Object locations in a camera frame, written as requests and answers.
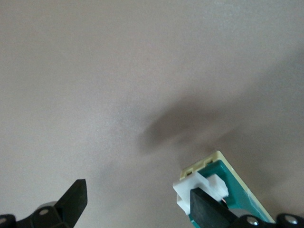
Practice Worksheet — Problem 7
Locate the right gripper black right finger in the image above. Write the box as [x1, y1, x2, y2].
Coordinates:
[189, 187, 276, 228]

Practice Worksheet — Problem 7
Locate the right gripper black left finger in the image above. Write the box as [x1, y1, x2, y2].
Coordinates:
[15, 179, 88, 228]

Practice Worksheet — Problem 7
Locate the green load switch white handle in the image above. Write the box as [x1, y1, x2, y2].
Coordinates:
[172, 151, 277, 228]

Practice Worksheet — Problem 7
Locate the brown paper table cover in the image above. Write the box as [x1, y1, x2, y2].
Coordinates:
[0, 0, 304, 228]

